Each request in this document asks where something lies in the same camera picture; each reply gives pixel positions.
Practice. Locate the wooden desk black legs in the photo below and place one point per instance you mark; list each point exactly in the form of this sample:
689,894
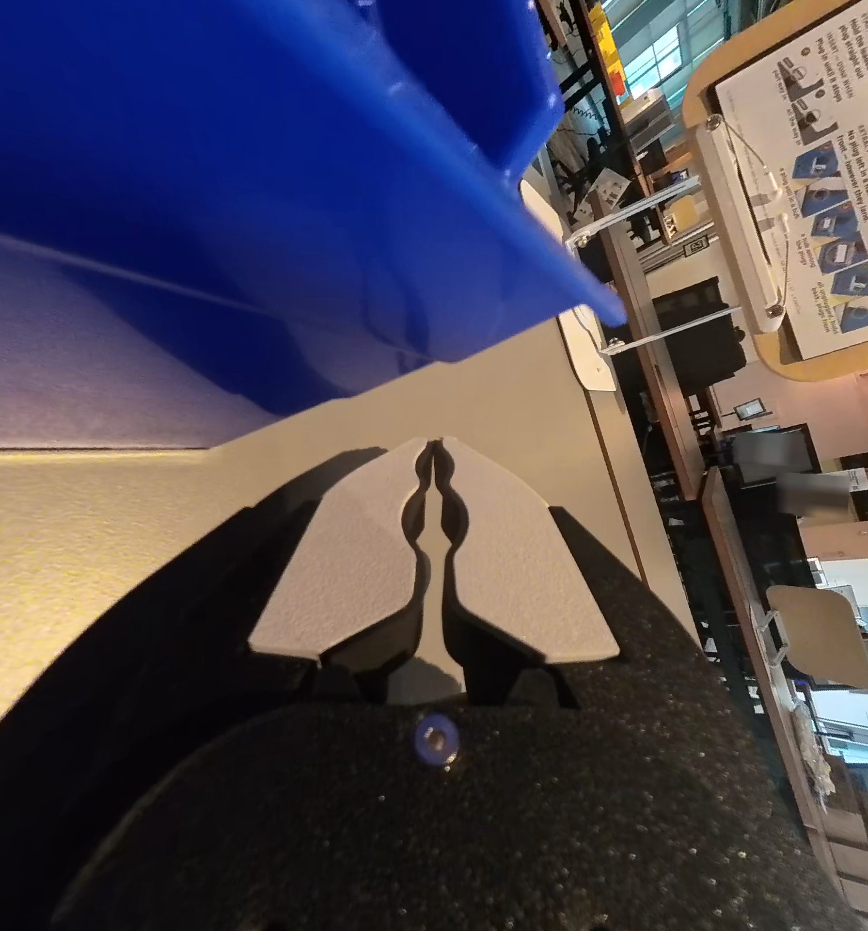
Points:
750,654

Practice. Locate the printed instruction sheet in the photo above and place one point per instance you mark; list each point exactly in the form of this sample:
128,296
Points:
826,182

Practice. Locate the yellow storage bins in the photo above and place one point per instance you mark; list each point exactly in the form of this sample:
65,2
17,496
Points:
602,29

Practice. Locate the black white printed tag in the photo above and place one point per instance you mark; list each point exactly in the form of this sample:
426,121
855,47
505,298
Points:
696,246

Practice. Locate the white picture sheet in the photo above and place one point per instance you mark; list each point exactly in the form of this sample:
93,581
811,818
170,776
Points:
608,190

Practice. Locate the small black tablet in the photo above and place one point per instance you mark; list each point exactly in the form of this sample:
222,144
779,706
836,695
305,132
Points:
750,409

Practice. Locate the beige chair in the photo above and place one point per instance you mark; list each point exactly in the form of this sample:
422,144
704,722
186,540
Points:
826,636

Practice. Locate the black monitor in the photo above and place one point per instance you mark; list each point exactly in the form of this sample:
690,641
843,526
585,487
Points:
695,334

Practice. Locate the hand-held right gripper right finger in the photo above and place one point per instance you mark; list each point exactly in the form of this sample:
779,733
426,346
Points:
528,582

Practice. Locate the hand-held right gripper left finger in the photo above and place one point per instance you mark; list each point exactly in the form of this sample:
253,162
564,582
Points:
339,574

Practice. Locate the red storage bin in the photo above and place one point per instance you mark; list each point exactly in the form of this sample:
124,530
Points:
615,76

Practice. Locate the paned window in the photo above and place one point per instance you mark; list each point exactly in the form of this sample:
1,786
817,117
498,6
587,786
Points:
666,62

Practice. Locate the blue plastic bin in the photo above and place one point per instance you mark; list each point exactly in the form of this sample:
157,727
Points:
259,182

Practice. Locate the long grey desk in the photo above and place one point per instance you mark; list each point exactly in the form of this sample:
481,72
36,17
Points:
666,422

